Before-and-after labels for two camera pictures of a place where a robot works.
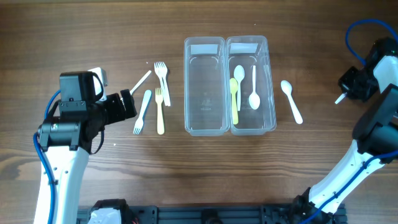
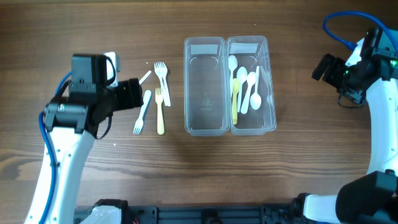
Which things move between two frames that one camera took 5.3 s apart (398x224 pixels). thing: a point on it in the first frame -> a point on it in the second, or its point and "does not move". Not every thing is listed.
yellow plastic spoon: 234,86 does not move
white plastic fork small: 131,91 does not move
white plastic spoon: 340,98 -> 232,65
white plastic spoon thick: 286,88 -> 251,80
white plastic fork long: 161,70 does not move
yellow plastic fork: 160,123 does not move
